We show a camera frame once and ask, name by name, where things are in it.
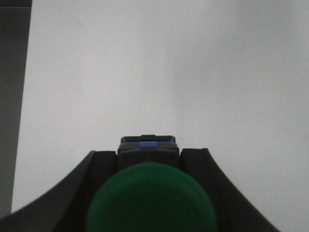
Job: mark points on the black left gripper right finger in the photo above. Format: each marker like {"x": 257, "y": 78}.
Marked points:
{"x": 234, "y": 213}

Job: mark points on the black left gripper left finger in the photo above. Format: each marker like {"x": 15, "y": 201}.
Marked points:
{"x": 64, "y": 207}

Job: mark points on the green push button switch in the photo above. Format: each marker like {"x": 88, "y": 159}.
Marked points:
{"x": 150, "y": 193}

